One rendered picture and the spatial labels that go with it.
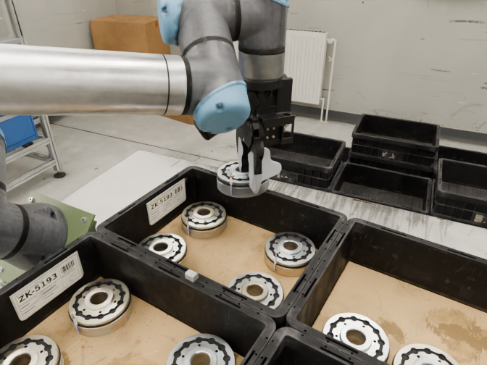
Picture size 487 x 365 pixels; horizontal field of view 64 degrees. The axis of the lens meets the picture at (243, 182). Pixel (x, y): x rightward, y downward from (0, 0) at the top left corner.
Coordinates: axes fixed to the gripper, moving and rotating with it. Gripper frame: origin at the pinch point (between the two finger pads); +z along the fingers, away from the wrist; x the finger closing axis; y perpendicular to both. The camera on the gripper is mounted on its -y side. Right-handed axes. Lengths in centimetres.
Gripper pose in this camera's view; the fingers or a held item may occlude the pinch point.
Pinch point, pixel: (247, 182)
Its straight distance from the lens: 73.9
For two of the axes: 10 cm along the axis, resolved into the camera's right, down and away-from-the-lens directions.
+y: 9.3, -1.8, 3.1
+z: -0.1, 8.5, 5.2
